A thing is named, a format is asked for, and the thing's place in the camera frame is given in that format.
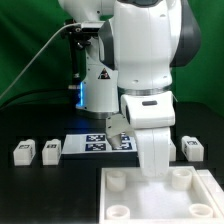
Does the white square tabletop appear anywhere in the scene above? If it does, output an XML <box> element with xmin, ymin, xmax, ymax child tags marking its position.
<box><xmin>99</xmin><ymin>166</ymin><xmax>224</xmax><ymax>224</ymax></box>

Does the grey camera on stand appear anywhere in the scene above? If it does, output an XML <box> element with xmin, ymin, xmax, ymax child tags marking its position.
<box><xmin>81</xmin><ymin>21</ymin><xmax>104</xmax><ymax>33</ymax></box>

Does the grey camera cable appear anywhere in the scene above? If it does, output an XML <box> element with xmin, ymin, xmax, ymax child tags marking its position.
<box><xmin>0</xmin><ymin>23</ymin><xmax>82</xmax><ymax>101</ymax></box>

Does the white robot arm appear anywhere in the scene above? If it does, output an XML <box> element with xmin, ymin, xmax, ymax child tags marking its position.
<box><xmin>58</xmin><ymin>0</ymin><xmax>200</xmax><ymax>177</ymax></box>

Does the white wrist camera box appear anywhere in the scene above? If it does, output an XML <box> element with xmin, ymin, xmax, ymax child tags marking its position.
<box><xmin>121</xmin><ymin>91</ymin><xmax>175</xmax><ymax>129</ymax></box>

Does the white sheet with markers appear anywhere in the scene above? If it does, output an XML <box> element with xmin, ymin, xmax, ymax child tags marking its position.
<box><xmin>62</xmin><ymin>133</ymin><xmax>137</xmax><ymax>154</ymax></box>

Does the white L-shaped obstacle fixture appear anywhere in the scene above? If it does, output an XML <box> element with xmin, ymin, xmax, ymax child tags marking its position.
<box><xmin>197</xmin><ymin>170</ymin><xmax>224</xmax><ymax>214</ymax></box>

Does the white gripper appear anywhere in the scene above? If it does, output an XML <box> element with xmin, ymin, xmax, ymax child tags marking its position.
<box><xmin>106</xmin><ymin>114</ymin><xmax>170</xmax><ymax>178</ymax></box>

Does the black camera stand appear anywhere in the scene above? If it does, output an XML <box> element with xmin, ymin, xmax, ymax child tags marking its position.
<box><xmin>61</xmin><ymin>19</ymin><xmax>90</xmax><ymax>104</ymax></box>

